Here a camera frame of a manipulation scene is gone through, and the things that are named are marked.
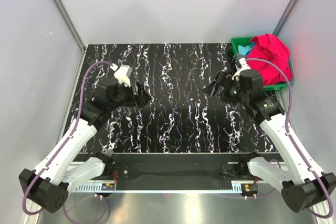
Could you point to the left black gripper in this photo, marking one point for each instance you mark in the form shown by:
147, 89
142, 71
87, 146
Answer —
142, 99

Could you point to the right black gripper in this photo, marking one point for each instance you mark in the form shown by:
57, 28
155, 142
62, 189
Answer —
222, 79

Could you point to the red t shirt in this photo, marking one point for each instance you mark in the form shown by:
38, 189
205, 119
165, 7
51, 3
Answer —
271, 59

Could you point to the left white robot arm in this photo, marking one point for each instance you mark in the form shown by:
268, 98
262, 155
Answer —
51, 181

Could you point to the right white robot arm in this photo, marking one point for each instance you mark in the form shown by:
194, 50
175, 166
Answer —
304, 183

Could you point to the black marbled table mat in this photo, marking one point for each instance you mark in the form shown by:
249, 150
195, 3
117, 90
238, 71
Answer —
180, 118

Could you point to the grey t shirt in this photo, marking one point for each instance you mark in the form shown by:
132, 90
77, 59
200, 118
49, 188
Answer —
238, 57

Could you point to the light blue t shirt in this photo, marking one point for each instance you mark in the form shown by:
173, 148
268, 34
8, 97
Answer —
245, 50

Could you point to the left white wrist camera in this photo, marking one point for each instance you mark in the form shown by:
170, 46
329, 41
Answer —
122, 75

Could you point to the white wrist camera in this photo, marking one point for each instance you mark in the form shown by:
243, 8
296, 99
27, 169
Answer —
242, 66
122, 75

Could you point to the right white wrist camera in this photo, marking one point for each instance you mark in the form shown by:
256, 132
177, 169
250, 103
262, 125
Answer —
242, 66

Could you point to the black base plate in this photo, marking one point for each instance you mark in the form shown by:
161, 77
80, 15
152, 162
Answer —
165, 163

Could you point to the aluminium front rail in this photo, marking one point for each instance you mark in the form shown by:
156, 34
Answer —
125, 179

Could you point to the left aluminium frame post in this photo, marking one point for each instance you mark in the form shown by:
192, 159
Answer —
68, 22

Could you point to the aluminium frame post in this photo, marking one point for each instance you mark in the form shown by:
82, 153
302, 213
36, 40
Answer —
284, 17
68, 22

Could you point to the right aluminium frame post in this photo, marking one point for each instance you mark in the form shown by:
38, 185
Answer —
284, 17

